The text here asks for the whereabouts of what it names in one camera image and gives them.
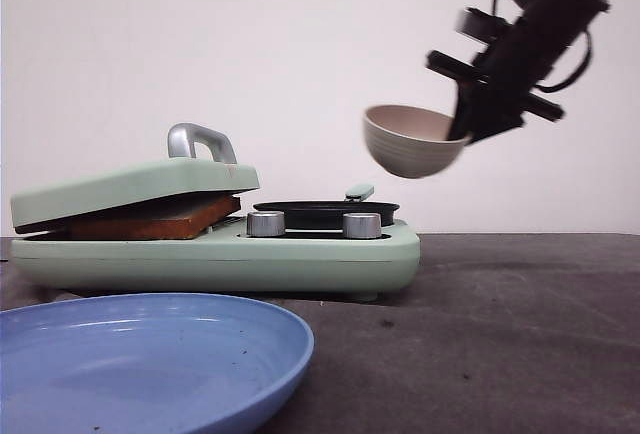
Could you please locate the small black frying pan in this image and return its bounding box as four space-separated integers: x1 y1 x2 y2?
253 184 400 230

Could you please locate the right silver control knob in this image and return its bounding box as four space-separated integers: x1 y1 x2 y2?
342 212 382 240

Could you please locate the mint green breakfast maker base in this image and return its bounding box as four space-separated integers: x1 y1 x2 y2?
11 218 420 299

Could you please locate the beige ceramic bowl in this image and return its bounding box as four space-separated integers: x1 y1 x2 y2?
363 105 470 179

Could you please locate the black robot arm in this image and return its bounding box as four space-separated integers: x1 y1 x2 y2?
426 0 610 143

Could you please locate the white bread slice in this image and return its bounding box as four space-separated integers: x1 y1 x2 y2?
68 195 241 241

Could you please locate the silver control knob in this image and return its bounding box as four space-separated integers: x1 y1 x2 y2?
342 212 382 240
246 211 286 238

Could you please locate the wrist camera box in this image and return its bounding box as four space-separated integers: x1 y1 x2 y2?
456 8 510 44

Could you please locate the left silver control knob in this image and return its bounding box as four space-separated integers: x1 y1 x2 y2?
246 211 286 238

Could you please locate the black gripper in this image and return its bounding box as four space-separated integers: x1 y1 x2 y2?
426 0 610 145

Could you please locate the blue plate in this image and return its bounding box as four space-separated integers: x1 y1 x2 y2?
1 293 314 433

